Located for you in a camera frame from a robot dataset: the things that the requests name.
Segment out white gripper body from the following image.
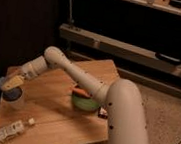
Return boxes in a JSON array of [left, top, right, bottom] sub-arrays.
[[18, 62, 38, 80]]

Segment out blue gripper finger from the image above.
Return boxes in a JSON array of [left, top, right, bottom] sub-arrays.
[[0, 76, 6, 89]]

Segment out white yellowish sponge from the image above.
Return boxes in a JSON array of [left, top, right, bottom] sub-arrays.
[[1, 75, 24, 91]]

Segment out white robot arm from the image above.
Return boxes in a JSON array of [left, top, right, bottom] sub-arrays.
[[0, 46, 150, 144]]

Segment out ceramic cup with dark rim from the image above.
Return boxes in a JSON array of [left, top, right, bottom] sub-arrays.
[[2, 87, 25, 110]]

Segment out orange carrot toy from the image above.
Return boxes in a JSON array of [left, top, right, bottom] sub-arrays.
[[72, 88, 90, 97]]

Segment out small white cube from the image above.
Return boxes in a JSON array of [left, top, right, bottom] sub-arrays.
[[27, 118, 35, 126]]

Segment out white remote control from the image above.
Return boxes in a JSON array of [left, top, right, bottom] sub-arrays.
[[0, 120, 25, 143]]

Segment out green bowl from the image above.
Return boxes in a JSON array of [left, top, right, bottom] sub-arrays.
[[71, 94, 100, 112]]

